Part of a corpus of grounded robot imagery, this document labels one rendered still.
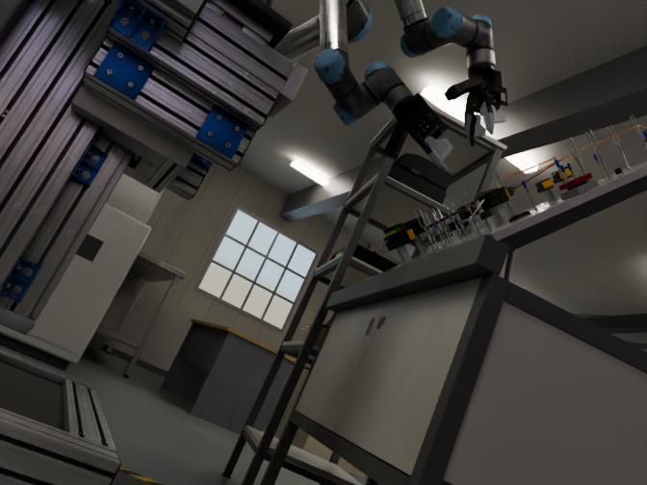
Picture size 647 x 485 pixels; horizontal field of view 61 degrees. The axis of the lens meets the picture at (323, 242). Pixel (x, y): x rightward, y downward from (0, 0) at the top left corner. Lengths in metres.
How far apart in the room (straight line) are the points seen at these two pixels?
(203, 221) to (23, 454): 6.83
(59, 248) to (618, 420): 1.22
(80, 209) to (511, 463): 1.05
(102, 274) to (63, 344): 0.50
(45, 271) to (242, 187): 6.70
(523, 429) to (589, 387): 0.16
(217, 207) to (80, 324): 4.21
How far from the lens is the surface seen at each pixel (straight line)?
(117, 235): 3.98
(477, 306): 1.09
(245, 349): 4.69
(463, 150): 2.82
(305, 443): 5.76
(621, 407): 1.24
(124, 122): 1.32
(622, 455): 1.25
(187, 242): 7.68
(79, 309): 3.95
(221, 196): 7.87
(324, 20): 1.61
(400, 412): 1.21
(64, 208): 1.39
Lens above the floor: 0.44
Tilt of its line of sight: 15 degrees up
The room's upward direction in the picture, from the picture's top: 24 degrees clockwise
